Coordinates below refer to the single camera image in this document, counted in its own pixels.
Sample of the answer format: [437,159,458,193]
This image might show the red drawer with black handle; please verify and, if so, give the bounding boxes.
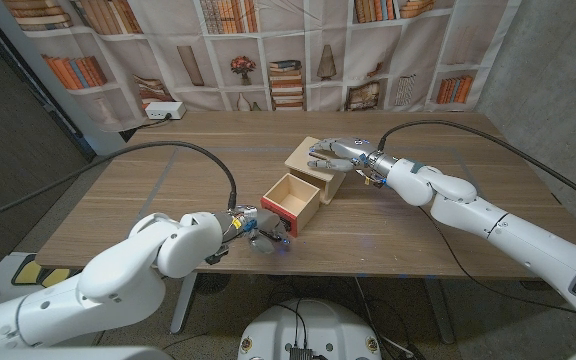
[260,172,322,239]

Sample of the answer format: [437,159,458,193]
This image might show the grey metal table leg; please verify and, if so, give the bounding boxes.
[423,277,457,345]
[170,272,199,335]

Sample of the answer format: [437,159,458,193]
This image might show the white power strip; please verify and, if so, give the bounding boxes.
[144,101,187,121]

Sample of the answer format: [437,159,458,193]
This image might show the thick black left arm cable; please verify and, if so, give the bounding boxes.
[0,140,240,227]

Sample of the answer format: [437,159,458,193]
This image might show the white domed robot base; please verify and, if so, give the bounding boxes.
[237,298,383,360]

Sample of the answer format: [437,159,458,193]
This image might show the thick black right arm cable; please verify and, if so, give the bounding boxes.
[377,119,576,214]

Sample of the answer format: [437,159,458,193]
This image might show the black power strip cord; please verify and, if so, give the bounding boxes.
[117,113,172,141]

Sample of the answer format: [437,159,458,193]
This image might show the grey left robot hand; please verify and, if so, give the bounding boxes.
[217,204,292,256]

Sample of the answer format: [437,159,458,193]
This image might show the dark grey partition panel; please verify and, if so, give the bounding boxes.
[0,4,95,274]

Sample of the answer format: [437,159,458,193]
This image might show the small grey electronics box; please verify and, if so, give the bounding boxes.
[287,345,316,360]

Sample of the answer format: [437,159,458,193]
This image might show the white robot torso edge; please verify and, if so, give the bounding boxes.
[0,346,174,360]

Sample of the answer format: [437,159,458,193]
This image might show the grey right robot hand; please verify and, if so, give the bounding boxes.
[307,137,400,189]

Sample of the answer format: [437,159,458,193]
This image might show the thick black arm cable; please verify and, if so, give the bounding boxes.
[0,140,240,227]
[377,119,576,214]

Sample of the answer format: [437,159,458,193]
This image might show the thin black cable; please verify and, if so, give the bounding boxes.
[416,206,576,327]

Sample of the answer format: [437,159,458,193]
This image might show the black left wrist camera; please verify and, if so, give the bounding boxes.
[204,246,231,267]

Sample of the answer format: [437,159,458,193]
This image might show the light wooden slotted box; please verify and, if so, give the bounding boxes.
[284,135,347,206]

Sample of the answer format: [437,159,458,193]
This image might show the printed bookshelf backdrop cloth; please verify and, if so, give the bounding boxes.
[0,0,523,132]

